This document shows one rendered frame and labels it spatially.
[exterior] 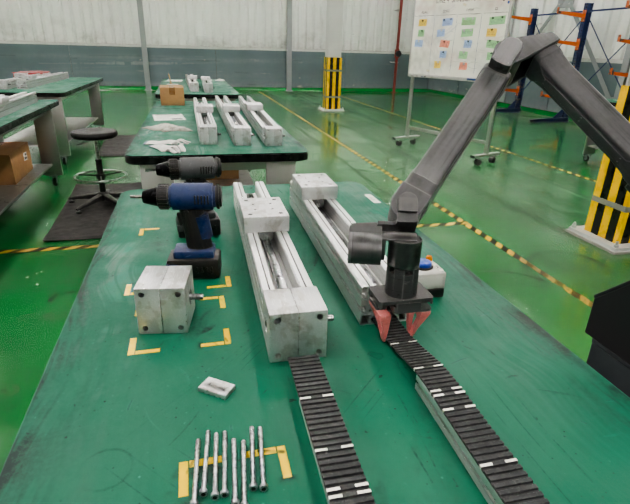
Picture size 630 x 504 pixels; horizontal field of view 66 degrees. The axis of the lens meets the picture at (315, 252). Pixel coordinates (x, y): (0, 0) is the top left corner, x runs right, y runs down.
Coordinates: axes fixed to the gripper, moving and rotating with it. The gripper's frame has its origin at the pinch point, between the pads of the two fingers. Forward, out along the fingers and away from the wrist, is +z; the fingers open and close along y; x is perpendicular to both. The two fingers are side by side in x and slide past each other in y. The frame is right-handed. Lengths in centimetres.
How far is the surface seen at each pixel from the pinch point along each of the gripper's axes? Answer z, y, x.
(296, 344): -2.4, 19.6, 2.9
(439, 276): -4.3, -15.1, -13.9
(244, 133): -7, 10, -194
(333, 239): -7.8, 4.3, -30.8
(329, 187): -12, -3, -63
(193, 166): -20, 36, -60
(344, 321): 0.8, 7.8, -8.0
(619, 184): 34, -251, -203
